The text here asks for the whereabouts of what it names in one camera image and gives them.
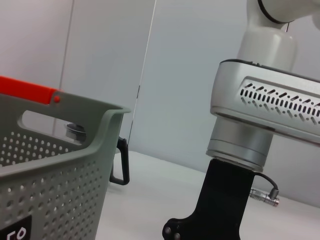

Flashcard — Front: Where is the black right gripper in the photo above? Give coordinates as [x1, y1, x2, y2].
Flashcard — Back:
[161, 158, 256, 240]

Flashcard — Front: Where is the grey perforated storage basket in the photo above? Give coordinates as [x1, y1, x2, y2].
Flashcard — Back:
[0, 92, 132, 240]

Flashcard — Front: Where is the glass pitcher black handle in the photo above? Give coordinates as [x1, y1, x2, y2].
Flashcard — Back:
[64, 122, 131, 186]

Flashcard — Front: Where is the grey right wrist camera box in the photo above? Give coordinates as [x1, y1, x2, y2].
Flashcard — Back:
[209, 59, 320, 145]

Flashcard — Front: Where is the orange basket handle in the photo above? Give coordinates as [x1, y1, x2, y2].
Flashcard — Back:
[0, 76, 62, 106]

